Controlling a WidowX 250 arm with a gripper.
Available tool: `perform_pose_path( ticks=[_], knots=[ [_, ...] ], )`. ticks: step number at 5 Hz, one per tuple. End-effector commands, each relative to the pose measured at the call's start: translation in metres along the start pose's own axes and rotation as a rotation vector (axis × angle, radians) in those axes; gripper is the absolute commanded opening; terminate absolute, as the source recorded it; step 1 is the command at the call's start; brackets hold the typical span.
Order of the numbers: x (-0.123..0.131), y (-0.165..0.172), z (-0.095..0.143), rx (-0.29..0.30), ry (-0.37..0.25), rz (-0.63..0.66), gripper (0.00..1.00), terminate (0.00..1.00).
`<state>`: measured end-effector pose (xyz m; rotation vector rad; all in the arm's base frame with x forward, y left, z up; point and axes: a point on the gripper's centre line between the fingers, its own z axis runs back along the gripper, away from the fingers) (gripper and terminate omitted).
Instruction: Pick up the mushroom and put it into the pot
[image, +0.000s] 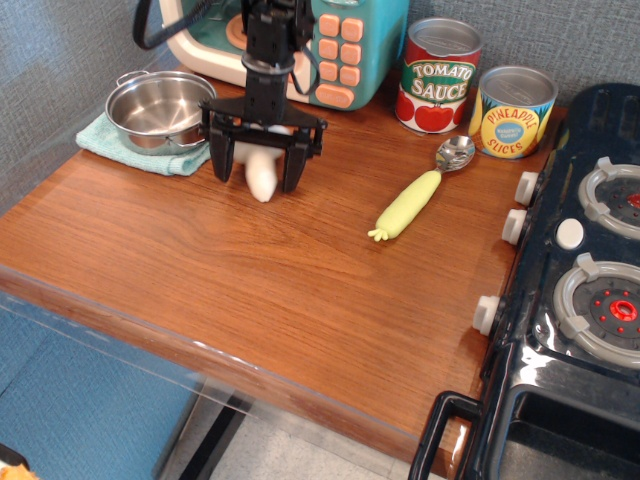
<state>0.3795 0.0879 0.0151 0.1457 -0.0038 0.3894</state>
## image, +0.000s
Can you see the black toy stove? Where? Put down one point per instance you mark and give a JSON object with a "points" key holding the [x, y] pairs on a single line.
{"points": [[560, 397]]}

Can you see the white plush mushroom brown cap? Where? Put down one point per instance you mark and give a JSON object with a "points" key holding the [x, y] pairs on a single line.
{"points": [[259, 168]]}

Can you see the stainless steel pot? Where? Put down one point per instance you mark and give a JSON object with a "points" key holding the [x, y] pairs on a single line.
{"points": [[158, 113]]}

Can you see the pineapple slices can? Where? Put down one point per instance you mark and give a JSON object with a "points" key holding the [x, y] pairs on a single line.
{"points": [[512, 109]]}

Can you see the toy microwave teal and cream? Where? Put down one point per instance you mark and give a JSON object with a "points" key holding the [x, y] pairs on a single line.
{"points": [[354, 45]]}

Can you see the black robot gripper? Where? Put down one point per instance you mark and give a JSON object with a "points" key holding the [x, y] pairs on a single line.
{"points": [[275, 31]]}

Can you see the spoon with yellow-green handle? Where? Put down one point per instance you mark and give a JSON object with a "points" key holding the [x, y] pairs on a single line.
{"points": [[452, 155]]}

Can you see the teal folded cloth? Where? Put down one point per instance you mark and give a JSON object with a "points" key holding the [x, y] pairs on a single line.
{"points": [[101, 138]]}

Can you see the orange object bottom left corner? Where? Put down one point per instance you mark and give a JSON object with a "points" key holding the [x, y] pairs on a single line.
{"points": [[14, 465]]}

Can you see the tomato sauce can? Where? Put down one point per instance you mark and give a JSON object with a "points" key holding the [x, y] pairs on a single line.
{"points": [[440, 62]]}

